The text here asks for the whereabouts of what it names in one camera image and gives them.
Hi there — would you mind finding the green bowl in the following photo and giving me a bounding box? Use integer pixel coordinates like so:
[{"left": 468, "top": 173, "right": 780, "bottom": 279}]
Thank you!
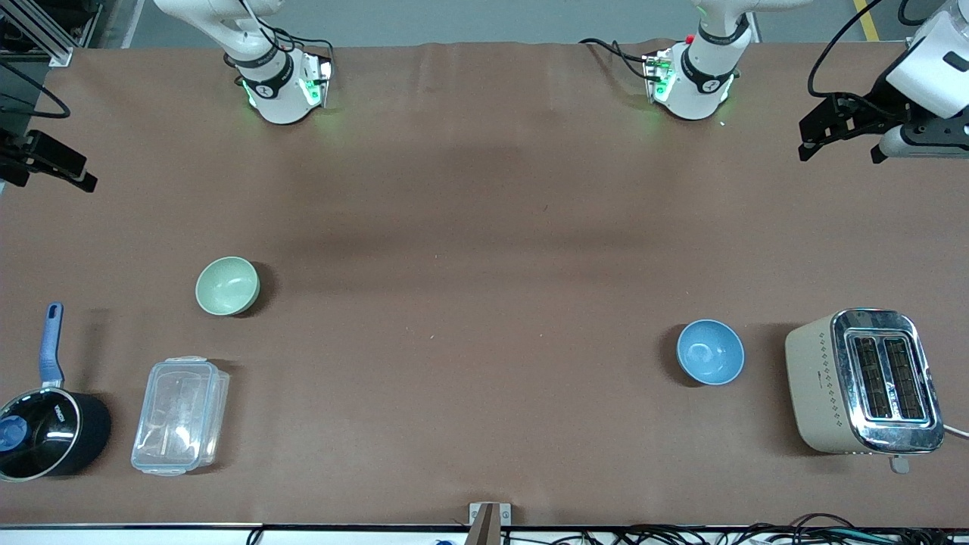
[{"left": 195, "top": 256, "right": 261, "bottom": 316}]

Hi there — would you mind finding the blue bowl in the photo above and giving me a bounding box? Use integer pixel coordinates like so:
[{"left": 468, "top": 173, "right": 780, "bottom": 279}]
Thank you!
[{"left": 676, "top": 319, "right": 746, "bottom": 386}]

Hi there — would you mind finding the beige chrome two-slot toaster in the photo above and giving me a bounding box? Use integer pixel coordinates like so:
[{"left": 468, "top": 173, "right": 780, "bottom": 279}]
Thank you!
[{"left": 784, "top": 307, "right": 946, "bottom": 475}]

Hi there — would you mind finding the glass pot lid blue knob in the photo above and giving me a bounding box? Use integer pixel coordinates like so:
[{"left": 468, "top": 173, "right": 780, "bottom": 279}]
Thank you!
[{"left": 0, "top": 388, "right": 81, "bottom": 480}]

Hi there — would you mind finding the clear plastic lidded container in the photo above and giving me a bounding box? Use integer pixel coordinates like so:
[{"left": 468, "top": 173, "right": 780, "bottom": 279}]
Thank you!
[{"left": 130, "top": 356, "right": 231, "bottom": 477}]

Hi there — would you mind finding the brown table cover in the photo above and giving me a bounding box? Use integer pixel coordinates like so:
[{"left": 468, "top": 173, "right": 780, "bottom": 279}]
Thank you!
[{"left": 0, "top": 41, "right": 969, "bottom": 528}]

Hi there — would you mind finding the black cable to right gripper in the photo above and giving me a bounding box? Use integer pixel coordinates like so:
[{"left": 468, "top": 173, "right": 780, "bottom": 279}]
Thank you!
[{"left": 0, "top": 59, "right": 73, "bottom": 122}]

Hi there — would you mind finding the black cable to gripper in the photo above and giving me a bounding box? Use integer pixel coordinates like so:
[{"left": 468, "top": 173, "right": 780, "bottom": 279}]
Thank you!
[
  {"left": 806, "top": 0, "right": 888, "bottom": 100},
  {"left": 0, "top": 59, "right": 73, "bottom": 122}
]

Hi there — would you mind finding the black cable to left gripper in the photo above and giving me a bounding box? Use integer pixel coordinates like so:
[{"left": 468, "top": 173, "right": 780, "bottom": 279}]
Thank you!
[{"left": 806, "top": 0, "right": 888, "bottom": 100}]

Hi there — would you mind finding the aluminium frame profile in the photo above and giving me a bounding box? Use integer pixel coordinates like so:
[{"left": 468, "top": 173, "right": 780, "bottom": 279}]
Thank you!
[{"left": 0, "top": 0, "right": 103, "bottom": 67}]

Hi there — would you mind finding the black cable at left arm base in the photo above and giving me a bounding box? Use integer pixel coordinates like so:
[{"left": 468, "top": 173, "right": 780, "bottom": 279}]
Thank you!
[{"left": 578, "top": 37, "right": 661, "bottom": 79}]

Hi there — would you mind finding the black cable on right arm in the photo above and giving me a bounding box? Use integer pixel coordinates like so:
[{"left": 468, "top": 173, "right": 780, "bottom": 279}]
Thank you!
[{"left": 241, "top": 0, "right": 335, "bottom": 63}]

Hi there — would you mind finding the black saucepan blue handle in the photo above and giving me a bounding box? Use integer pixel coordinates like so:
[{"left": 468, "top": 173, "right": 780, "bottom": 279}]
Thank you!
[{"left": 0, "top": 303, "right": 113, "bottom": 483}]

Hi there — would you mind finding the black cable bundle under table edge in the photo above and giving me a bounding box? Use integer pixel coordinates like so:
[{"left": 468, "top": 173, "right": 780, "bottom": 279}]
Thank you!
[{"left": 606, "top": 513, "right": 969, "bottom": 545}]

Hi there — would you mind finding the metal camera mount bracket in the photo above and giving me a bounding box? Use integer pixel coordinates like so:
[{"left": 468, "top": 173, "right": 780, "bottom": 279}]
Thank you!
[{"left": 469, "top": 502, "right": 513, "bottom": 545}]

